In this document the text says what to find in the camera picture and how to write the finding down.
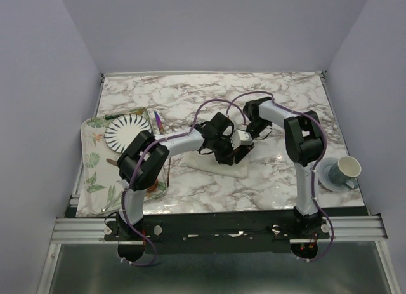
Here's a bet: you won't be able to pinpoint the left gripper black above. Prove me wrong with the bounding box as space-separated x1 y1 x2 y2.
211 135 240 166

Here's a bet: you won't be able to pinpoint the white cloth napkin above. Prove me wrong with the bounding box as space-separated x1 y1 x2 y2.
183 152 249 178

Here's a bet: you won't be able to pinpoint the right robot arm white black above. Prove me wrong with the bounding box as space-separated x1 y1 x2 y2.
243 97 327 238

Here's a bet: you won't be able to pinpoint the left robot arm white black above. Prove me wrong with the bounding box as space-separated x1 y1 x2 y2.
117 112 242 240

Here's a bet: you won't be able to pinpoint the rose gold fork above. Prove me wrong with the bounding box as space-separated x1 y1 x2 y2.
166 158 171 188

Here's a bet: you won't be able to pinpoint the iridescent purple utensil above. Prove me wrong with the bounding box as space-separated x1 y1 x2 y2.
154 111 164 135

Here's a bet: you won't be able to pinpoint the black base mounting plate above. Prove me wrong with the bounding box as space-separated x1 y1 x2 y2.
105 210 329 254

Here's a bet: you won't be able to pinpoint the black and copper small bowl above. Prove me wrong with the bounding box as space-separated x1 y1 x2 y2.
147 179 159 193

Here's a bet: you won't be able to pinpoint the white saucer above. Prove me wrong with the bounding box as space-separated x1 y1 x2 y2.
317 157 359 193

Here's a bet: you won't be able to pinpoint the white plate blue stripes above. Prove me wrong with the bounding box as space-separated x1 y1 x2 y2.
104 114 153 154

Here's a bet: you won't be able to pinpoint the blue grey mug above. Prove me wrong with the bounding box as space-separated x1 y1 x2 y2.
327 156 362 190

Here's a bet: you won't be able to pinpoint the copper spoon on tray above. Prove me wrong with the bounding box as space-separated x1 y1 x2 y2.
106 159 117 166

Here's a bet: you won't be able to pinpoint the green chopsticks on tray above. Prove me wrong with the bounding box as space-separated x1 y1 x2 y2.
104 107 146 121

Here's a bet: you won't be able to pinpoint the leaf pattern serving tray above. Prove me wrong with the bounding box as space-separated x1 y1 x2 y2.
76 108 154 218

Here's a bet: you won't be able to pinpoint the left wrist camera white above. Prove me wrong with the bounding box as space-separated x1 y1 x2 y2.
230 130 252 149

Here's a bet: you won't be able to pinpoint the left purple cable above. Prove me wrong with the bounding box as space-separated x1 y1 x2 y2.
121 98 248 268

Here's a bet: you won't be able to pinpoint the purple cable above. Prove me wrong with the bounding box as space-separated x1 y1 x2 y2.
121 98 248 268
225 92 336 264

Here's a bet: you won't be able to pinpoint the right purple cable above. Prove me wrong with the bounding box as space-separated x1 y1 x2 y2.
225 92 336 264

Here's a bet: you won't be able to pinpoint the aluminium frame rail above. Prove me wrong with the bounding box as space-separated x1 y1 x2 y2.
51 216 388 244

